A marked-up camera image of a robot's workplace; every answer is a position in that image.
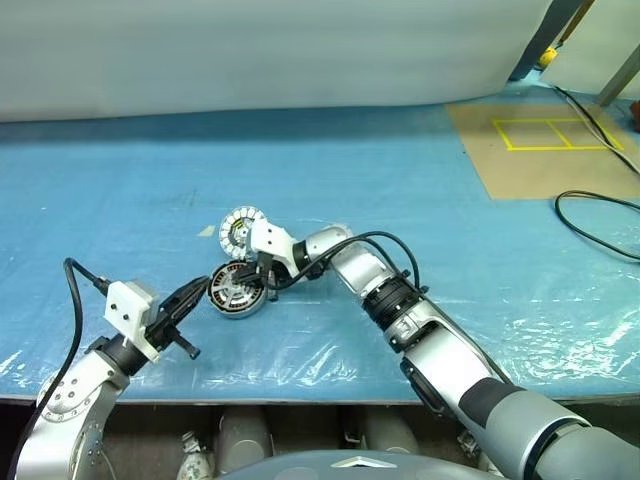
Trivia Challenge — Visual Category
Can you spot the brown wooden bar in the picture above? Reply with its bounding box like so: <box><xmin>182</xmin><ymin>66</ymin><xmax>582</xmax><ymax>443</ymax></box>
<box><xmin>557</xmin><ymin>0</ymin><xmax>597</xmax><ymax>50</ymax></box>

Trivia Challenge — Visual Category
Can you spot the white foam backdrop sheet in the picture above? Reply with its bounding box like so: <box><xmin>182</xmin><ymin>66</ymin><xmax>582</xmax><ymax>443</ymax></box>
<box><xmin>0</xmin><ymin>0</ymin><xmax>556</xmax><ymax>124</ymax></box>

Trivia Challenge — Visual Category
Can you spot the grey rounded cylinder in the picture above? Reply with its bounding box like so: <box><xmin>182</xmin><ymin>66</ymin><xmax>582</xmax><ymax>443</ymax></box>
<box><xmin>214</xmin><ymin>407</ymin><xmax>274</xmax><ymax>474</ymax></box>
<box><xmin>357</xmin><ymin>409</ymin><xmax>422</xmax><ymax>454</ymax></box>

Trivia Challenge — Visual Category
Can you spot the white magnet ring rotor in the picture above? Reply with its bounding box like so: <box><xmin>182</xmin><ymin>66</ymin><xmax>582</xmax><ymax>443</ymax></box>
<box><xmin>218</xmin><ymin>206</ymin><xmax>266</xmax><ymax>261</ymax></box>

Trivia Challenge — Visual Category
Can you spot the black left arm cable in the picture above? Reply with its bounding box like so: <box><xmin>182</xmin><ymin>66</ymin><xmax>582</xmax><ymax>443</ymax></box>
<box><xmin>14</xmin><ymin>257</ymin><xmax>124</xmax><ymax>480</ymax></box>

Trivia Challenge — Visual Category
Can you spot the brown cardboard sheet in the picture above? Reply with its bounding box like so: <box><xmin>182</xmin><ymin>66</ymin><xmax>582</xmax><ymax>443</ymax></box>
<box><xmin>444</xmin><ymin>102</ymin><xmax>640</xmax><ymax>200</ymax></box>

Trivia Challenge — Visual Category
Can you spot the looped black cable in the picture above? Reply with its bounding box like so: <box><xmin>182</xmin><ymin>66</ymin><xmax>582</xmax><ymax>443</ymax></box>
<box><xmin>554</xmin><ymin>190</ymin><xmax>640</xmax><ymax>262</ymax></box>

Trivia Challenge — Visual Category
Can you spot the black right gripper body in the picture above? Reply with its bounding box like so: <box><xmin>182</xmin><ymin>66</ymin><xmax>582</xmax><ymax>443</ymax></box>
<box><xmin>255</xmin><ymin>253</ymin><xmax>278</xmax><ymax>289</ymax></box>

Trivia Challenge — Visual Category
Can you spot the thin white cable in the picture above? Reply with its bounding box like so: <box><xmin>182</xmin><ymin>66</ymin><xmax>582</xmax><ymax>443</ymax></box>
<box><xmin>567</xmin><ymin>94</ymin><xmax>640</xmax><ymax>166</ymax></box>

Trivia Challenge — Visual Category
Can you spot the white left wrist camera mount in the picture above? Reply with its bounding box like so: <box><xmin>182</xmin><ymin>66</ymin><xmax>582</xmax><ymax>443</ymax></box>
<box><xmin>103</xmin><ymin>280</ymin><xmax>161</xmax><ymax>364</ymax></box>

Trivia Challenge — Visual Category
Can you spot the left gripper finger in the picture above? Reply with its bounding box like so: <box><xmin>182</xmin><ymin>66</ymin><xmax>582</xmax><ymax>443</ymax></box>
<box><xmin>167</xmin><ymin>289</ymin><xmax>207</xmax><ymax>329</ymax></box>
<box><xmin>162</xmin><ymin>276</ymin><xmax>209</xmax><ymax>314</ymax></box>

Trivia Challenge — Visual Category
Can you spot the black spoked motor cover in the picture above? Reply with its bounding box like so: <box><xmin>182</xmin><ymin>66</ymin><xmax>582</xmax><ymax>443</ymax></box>
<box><xmin>206</xmin><ymin>262</ymin><xmax>267</xmax><ymax>312</ymax></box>

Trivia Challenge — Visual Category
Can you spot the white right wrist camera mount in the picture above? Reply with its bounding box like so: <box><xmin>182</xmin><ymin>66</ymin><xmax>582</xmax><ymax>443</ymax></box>
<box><xmin>247</xmin><ymin>222</ymin><xmax>302</xmax><ymax>277</ymax></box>

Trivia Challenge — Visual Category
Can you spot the thin black cable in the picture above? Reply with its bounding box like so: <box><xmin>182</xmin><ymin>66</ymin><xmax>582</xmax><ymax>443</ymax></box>
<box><xmin>552</xmin><ymin>85</ymin><xmax>640</xmax><ymax>175</ymax></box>

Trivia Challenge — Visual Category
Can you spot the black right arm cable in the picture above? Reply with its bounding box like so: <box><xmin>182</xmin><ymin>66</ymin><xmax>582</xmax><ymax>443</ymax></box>
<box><xmin>269</xmin><ymin>230</ymin><xmax>427</xmax><ymax>297</ymax></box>

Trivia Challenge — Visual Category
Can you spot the white crumpled packaging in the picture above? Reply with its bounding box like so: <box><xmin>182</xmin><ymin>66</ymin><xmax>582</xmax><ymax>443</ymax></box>
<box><xmin>176</xmin><ymin>429</ymin><xmax>217</xmax><ymax>480</ymax></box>

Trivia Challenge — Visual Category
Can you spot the grey robot torso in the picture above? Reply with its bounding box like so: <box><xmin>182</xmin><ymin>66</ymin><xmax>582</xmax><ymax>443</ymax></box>
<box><xmin>214</xmin><ymin>448</ymin><xmax>432</xmax><ymax>480</ymax></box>

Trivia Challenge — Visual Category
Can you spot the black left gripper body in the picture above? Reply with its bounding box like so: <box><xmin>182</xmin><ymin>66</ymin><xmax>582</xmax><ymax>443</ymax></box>
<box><xmin>147</xmin><ymin>310</ymin><xmax>200</xmax><ymax>359</ymax></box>

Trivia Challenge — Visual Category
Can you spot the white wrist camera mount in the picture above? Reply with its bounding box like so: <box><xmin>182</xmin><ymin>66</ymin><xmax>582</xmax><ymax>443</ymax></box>
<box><xmin>247</xmin><ymin>222</ymin><xmax>302</xmax><ymax>277</ymax></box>
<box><xmin>103</xmin><ymin>280</ymin><xmax>161</xmax><ymax>364</ymax></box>

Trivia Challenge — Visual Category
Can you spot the grey metal leg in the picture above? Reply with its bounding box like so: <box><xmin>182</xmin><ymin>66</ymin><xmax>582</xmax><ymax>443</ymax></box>
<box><xmin>597</xmin><ymin>47</ymin><xmax>640</xmax><ymax>107</ymax></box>

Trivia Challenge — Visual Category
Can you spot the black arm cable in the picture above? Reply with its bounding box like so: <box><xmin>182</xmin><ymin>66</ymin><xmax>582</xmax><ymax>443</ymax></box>
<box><xmin>14</xmin><ymin>257</ymin><xmax>124</xmax><ymax>480</ymax></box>
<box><xmin>269</xmin><ymin>230</ymin><xmax>427</xmax><ymax>297</ymax></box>

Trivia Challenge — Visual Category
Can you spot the blue plastic table sheet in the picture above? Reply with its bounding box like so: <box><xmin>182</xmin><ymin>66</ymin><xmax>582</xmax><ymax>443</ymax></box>
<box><xmin>0</xmin><ymin>84</ymin><xmax>640</xmax><ymax>404</ymax></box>

